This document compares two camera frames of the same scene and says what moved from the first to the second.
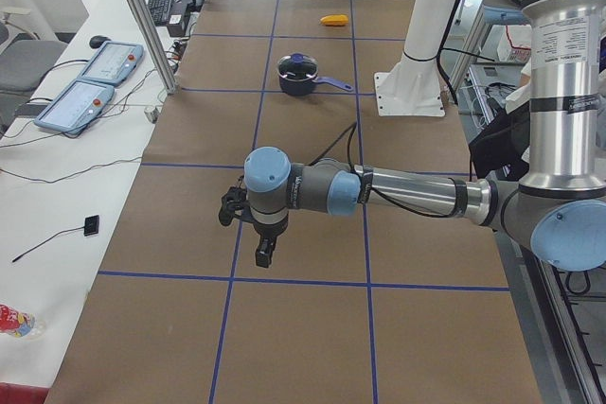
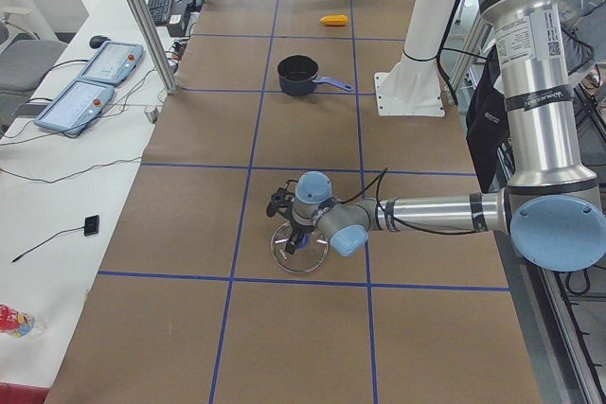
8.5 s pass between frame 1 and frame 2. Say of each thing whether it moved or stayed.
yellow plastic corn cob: stayed
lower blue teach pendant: stayed
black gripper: moved
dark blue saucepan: stayed
